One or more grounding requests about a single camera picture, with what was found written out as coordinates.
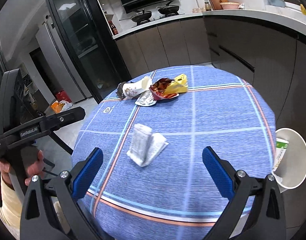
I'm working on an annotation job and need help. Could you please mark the crushed white paper cup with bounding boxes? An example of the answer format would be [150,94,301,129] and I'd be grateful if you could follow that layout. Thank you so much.
[116,76,152,99]

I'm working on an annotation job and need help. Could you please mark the green and white carton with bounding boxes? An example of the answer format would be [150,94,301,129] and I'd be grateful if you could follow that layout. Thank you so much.
[272,138,289,172]

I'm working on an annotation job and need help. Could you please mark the black wok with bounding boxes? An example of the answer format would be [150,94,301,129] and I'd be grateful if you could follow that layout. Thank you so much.
[157,1,180,17]
[120,9,152,26]

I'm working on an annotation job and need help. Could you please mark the black wok right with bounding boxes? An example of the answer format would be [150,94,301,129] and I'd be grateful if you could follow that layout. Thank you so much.
[157,1,180,17]

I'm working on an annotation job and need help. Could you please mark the red and yellow snack bag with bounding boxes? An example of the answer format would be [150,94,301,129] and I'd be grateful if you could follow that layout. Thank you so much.
[150,74,188,101]

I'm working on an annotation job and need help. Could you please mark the printed paper leaflet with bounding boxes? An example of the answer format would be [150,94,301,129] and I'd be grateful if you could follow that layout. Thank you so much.
[127,124,169,167]

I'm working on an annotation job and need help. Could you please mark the glass spice jar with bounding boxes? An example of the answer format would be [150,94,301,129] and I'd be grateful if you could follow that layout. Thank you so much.
[205,2,212,11]

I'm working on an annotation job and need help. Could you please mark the white round trash bin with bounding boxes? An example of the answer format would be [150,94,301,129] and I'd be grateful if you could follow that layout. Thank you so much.
[272,128,306,193]

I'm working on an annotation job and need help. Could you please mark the yellow sponge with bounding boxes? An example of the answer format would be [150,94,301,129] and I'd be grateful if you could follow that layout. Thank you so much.
[300,4,306,16]

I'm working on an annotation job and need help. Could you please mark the pink bowl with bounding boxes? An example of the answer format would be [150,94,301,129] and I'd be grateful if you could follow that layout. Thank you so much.
[220,2,240,10]

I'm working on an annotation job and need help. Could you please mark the black glass door cabinet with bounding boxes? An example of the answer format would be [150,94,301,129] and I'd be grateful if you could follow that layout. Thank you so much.
[46,0,131,102]

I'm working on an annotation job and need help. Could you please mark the silver foil wrapper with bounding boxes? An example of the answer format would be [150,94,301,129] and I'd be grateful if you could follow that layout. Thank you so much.
[135,90,157,107]

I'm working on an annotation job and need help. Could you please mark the blue plaid tablecloth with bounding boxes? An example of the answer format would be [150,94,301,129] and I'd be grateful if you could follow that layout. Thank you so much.
[72,66,276,239]

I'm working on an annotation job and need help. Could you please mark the blue dish tray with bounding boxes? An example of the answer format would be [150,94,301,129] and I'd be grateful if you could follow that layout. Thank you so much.
[267,0,286,8]

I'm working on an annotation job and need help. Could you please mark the black wok left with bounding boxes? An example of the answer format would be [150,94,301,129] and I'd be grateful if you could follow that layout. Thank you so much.
[120,9,152,26]

